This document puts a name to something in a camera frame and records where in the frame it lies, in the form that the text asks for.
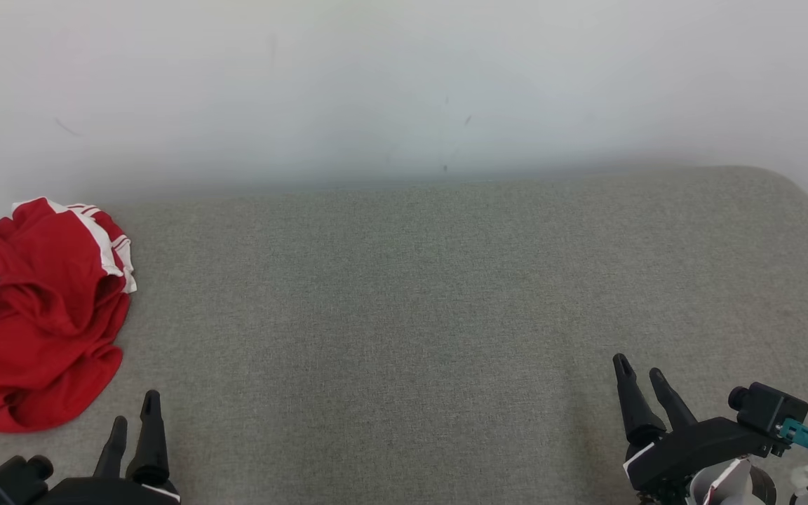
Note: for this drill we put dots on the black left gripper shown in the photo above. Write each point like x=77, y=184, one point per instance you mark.
x=109, y=494

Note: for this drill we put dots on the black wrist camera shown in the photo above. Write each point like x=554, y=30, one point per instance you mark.
x=8, y=482
x=769, y=410

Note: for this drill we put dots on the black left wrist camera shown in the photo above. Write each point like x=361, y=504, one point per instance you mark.
x=8, y=482

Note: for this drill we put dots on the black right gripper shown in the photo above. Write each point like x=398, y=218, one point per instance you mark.
x=698, y=445

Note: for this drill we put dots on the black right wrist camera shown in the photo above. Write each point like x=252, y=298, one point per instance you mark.
x=769, y=410

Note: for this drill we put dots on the red shorts with white stripe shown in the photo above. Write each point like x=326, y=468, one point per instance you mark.
x=39, y=379

